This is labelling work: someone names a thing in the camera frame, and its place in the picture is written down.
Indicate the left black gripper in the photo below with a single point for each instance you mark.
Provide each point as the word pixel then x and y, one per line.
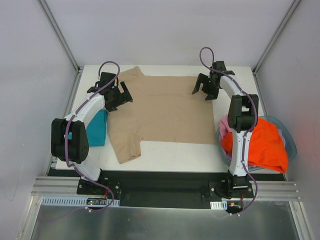
pixel 119 97

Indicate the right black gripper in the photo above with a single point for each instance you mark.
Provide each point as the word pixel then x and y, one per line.
pixel 207 85

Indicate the beige t shirt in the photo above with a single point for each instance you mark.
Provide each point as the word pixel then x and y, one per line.
pixel 163 109

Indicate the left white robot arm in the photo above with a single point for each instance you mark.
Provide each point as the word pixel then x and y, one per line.
pixel 77 157

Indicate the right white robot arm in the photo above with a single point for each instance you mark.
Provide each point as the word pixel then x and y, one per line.
pixel 242 115

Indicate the folded teal t shirt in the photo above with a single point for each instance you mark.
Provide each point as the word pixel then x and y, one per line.
pixel 92 134

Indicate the pink t shirt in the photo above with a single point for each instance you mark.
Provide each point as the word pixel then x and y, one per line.
pixel 226 138

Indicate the lavender t shirt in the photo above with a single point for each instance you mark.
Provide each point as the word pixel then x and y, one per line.
pixel 267 151

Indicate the translucent blue laundry basket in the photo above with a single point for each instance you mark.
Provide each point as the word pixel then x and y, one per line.
pixel 290 146

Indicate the orange t shirt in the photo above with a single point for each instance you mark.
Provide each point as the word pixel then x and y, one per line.
pixel 263 124

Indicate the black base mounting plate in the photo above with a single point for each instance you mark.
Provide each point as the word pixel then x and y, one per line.
pixel 178 190

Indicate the left aluminium frame post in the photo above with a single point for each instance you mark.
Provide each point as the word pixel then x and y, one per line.
pixel 60 36

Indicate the aluminium frame post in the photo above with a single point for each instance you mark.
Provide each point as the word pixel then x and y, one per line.
pixel 60 36
pixel 277 33

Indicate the aluminium front rail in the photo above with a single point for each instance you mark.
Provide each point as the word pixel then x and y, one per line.
pixel 286 191

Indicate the right aluminium frame post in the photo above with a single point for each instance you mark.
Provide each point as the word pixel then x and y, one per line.
pixel 277 33

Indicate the right white cable duct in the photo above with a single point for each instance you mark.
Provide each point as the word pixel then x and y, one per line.
pixel 219 205

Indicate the white cable duct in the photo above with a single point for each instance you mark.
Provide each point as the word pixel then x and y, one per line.
pixel 219 205
pixel 79 202

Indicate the left white cable duct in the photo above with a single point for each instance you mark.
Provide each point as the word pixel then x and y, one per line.
pixel 79 202

